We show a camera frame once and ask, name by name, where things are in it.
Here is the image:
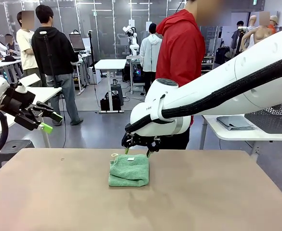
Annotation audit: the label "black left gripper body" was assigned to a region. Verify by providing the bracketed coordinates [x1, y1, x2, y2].
[0, 87, 37, 116]

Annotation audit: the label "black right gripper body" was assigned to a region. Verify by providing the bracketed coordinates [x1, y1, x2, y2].
[125, 130, 161, 147]

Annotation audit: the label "green terry towel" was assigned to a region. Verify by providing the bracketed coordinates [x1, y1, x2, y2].
[108, 153, 150, 188]

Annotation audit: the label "silver laptop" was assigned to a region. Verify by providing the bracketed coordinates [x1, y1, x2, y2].
[68, 33, 86, 52]

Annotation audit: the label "grey towel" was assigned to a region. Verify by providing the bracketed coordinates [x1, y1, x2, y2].
[216, 115, 255, 131]

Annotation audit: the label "dark grey mesh basket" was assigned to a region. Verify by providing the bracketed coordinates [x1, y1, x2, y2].
[244, 101, 282, 134]

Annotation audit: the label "black plastic stool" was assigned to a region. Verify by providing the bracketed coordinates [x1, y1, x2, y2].
[0, 140, 35, 169]

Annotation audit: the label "white background desk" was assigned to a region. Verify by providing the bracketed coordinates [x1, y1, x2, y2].
[0, 59, 22, 80]

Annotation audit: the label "black bag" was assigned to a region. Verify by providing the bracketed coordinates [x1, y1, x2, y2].
[100, 92, 121, 112]

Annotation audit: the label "grey round stool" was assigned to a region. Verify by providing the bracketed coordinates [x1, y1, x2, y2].
[110, 84, 124, 106]

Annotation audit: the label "seated bystander in dark top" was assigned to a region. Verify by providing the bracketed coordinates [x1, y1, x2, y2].
[5, 33, 21, 56]

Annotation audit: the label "bystander in black hoodie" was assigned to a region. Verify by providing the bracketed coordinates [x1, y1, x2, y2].
[31, 4, 84, 126]

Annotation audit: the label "white background workbench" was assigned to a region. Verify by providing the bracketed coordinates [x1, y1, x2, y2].
[70, 52, 91, 93]

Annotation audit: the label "computer tower with lights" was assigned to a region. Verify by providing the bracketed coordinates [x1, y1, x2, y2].
[132, 64, 145, 84]

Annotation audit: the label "black tripod with white head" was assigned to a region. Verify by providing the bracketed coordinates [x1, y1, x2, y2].
[40, 30, 59, 89]

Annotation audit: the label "white standing desk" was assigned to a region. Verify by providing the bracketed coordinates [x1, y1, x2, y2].
[94, 59, 127, 114]

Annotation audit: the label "white robot stand table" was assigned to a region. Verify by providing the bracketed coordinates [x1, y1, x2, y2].
[126, 55, 144, 94]

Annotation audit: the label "bystander in white jacket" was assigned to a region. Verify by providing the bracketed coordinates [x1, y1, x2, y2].
[140, 23, 162, 95]

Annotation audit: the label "person in red jacket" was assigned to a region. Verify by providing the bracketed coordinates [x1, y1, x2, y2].
[155, 0, 206, 150]

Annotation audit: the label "white shoe rack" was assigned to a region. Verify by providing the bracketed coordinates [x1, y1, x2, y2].
[201, 55, 215, 72]

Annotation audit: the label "bystander in grey t-shirt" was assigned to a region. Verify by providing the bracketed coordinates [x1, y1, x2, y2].
[231, 21, 245, 50]

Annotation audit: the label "beige mannequin with dark skirt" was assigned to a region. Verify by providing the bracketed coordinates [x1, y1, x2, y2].
[241, 12, 273, 52]

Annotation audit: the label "white mannequin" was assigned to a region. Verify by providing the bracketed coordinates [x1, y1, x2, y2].
[248, 15, 258, 46]

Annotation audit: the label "orange mannequin with bucket hat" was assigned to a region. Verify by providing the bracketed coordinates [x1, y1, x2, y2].
[268, 15, 279, 33]

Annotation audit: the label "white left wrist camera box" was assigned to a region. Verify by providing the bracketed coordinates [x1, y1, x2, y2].
[17, 73, 41, 88]

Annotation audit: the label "black camera pole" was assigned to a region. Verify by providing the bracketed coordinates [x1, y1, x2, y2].
[87, 30, 97, 73]

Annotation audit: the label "black right arm hose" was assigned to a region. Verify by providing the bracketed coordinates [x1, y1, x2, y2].
[125, 54, 282, 132]

